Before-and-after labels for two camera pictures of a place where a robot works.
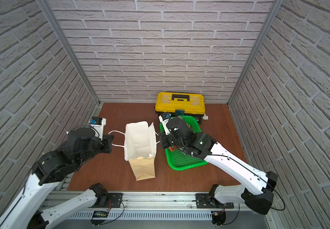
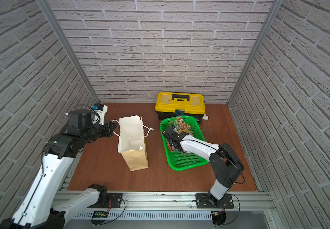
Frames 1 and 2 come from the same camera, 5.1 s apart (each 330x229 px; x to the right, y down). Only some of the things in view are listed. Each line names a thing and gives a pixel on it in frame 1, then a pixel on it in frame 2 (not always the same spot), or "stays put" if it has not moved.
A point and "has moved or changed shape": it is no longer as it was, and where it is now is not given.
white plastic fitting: (205, 117) stays put
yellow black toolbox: (180, 104) stays put
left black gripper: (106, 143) -> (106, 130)
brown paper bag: (140, 148) has moved or changed shape
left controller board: (99, 214) stays put
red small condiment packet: (172, 148) stays put
